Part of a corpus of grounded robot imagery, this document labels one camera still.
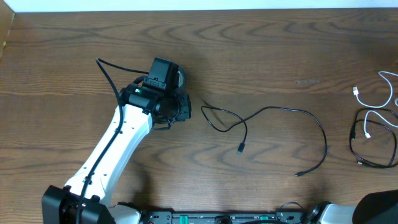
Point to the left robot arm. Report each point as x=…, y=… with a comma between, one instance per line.
x=155, y=97

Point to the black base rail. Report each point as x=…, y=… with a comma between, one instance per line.
x=157, y=215

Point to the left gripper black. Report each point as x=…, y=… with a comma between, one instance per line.
x=185, y=106

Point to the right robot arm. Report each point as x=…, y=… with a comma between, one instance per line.
x=374, y=208

